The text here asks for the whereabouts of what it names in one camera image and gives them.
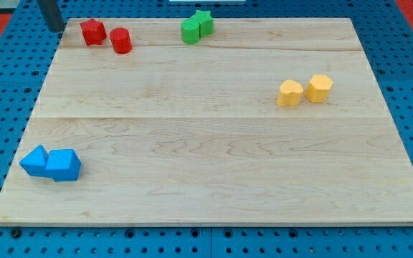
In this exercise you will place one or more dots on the green cylinder block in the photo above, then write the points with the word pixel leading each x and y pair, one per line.
pixel 190 31

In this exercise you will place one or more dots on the yellow hexagon block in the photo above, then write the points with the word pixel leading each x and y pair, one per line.
pixel 318 88

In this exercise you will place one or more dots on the wooden board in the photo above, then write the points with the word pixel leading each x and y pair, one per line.
pixel 172 134

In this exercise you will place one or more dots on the red star block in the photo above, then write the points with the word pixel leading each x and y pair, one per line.
pixel 93 32

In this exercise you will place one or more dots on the blue triangle block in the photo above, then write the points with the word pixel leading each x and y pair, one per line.
pixel 34 163

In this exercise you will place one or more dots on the yellow heart block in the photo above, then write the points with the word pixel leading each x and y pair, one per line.
pixel 290 93

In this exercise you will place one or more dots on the red cylinder block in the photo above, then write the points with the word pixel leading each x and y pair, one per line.
pixel 120 40

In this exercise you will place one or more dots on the blue cube block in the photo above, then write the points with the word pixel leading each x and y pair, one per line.
pixel 63 165

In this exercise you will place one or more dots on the green star block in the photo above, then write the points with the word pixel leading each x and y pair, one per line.
pixel 206 22

